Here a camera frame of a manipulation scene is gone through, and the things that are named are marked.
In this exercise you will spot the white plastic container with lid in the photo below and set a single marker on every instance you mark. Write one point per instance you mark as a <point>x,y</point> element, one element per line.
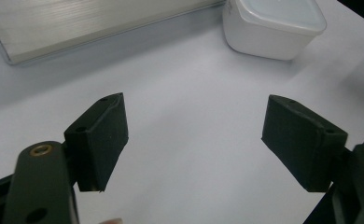
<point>264,37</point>

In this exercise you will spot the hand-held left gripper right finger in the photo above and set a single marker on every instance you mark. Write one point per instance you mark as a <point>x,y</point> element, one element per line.
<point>301,143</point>

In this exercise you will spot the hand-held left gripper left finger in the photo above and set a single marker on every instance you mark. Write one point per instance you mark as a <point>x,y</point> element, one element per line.
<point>99,146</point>

